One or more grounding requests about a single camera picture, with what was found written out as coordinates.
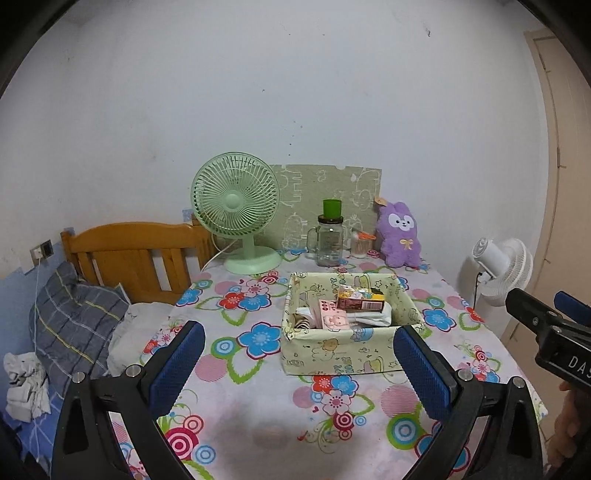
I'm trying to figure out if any person's right hand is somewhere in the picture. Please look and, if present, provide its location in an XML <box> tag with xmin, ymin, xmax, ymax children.
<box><xmin>546</xmin><ymin>381</ymin><xmax>583</xmax><ymax>468</ymax></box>

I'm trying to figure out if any grey plaid pillow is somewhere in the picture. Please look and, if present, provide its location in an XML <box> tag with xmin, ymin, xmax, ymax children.
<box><xmin>29</xmin><ymin>262</ymin><xmax>131</xmax><ymax>398</ymax></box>

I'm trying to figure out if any glass jar green lid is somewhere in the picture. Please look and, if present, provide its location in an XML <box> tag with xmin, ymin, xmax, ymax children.
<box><xmin>307</xmin><ymin>199</ymin><xmax>348</xmax><ymax>267</ymax></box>

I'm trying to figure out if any off-white blanket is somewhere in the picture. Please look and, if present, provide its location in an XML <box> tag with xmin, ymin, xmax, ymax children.
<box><xmin>108</xmin><ymin>302</ymin><xmax>178</xmax><ymax>376</ymax></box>

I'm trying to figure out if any blue bed sheet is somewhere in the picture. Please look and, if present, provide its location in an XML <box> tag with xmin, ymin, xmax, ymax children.
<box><xmin>0</xmin><ymin>388</ymin><xmax>70</xmax><ymax>480</ymax></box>

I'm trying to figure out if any white crumpled cloth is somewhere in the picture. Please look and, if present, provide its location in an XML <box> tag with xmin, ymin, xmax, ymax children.
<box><xmin>4</xmin><ymin>352</ymin><xmax>52</xmax><ymax>422</ymax></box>

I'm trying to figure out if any wooden bed headboard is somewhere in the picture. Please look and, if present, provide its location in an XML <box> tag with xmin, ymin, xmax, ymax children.
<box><xmin>60</xmin><ymin>222</ymin><xmax>218</xmax><ymax>305</ymax></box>

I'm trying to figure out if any small jar orange lid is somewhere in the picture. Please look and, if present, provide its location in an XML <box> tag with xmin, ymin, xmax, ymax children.
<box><xmin>351</xmin><ymin>231</ymin><xmax>376</xmax><ymax>259</ymax></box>

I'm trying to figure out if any pink packet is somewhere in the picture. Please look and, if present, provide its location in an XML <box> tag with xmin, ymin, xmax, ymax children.
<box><xmin>316</xmin><ymin>299</ymin><xmax>349</xmax><ymax>330</ymax></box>

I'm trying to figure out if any floral tablecloth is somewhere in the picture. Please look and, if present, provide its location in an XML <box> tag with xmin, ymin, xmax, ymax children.
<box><xmin>104</xmin><ymin>247</ymin><xmax>550</xmax><ymax>480</ymax></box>

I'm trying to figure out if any white cloth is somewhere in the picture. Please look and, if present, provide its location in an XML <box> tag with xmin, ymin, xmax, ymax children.
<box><xmin>346</xmin><ymin>309</ymin><xmax>393</xmax><ymax>328</ymax></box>
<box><xmin>4</xmin><ymin>352</ymin><xmax>52</xmax><ymax>422</ymax></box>

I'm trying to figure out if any green desk fan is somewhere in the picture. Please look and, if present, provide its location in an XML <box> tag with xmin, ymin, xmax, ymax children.
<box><xmin>191</xmin><ymin>154</ymin><xmax>282</xmax><ymax>275</ymax></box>

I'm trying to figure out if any light blue wall panel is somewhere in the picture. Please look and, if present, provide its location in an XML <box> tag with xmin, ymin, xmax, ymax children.
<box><xmin>0</xmin><ymin>265</ymin><xmax>65</xmax><ymax>370</ymax></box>

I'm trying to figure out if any purple plush toy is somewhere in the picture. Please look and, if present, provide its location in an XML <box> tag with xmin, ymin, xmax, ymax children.
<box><xmin>374</xmin><ymin>196</ymin><xmax>423</xmax><ymax>269</ymax></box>

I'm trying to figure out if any white standing fan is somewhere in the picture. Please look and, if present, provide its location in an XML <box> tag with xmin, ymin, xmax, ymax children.
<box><xmin>472</xmin><ymin>237</ymin><xmax>534</xmax><ymax>310</ymax></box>

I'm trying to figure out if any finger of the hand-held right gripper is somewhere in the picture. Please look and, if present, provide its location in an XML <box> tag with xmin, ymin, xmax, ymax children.
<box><xmin>505</xmin><ymin>288</ymin><xmax>566</xmax><ymax>341</ymax></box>
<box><xmin>554</xmin><ymin>291</ymin><xmax>591</xmax><ymax>330</ymax></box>

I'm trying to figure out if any yellow patterned fabric box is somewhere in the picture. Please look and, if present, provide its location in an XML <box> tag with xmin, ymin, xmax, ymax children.
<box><xmin>280</xmin><ymin>271</ymin><xmax>426</xmax><ymax>377</ymax></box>

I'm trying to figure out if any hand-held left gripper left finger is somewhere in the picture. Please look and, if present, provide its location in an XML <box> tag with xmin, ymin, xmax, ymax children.
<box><xmin>52</xmin><ymin>320</ymin><xmax>206</xmax><ymax>480</ymax></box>

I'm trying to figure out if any cartoon print snack box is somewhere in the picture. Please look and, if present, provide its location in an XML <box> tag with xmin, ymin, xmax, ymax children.
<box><xmin>336</xmin><ymin>284</ymin><xmax>385</xmax><ymax>313</ymax></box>

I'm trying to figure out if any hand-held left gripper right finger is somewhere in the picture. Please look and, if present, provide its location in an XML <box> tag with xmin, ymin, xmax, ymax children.
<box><xmin>392</xmin><ymin>324</ymin><xmax>546</xmax><ymax>480</ymax></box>

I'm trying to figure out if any beige door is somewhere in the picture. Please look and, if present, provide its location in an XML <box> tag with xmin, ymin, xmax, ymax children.
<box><xmin>524</xmin><ymin>28</ymin><xmax>591</xmax><ymax>356</ymax></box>

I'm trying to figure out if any green patterned board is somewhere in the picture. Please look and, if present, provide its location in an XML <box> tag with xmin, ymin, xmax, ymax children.
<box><xmin>269</xmin><ymin>164</ymin><xmax>383</xmax><ymax>252</ymax></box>

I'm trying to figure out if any wall socket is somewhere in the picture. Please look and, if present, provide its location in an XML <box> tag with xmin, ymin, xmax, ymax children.
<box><xmin>30</xmin><ymin>239</ymin><xmax>54</xmax><ymax>267</ymax></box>

